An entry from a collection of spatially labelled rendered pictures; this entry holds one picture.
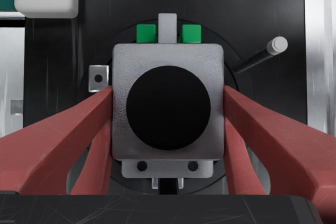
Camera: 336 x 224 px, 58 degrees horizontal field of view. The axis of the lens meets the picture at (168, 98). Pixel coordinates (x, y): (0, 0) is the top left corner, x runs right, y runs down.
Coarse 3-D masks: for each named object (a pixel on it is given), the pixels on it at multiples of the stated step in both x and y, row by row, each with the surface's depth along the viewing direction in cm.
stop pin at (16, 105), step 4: (12, 100) 26; (16, 100) 26; (20, 100) 26; (12, 104) 26; (16, 104) 26; (20, 104) 26; (12, 108) 26; (16, 108) 26; (20, 108) 26; (12, 112) 25; (16, 112) 26; (20, 112) 26
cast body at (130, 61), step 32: (160, 32) 16; (128, 64) 12; (160, 64) 12; (192, 64) 12; (128, 96) 11; (160, 96) 11; (192, 96) 11; (128, 128) 11; (160, 128) 10; (192, 128) 10; (128, 160) 14; (160, 160) 14; (192, 160) 15
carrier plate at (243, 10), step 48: (96, 0) 26; (144, 0) 26; (192, 0) 26; (240, 0) 26; (288, 0) 26; (48, 48) 25; (96, 48) 25; (240, 48) 26; (288, 48) 26; (48, 96) 25; (288, 96) 26
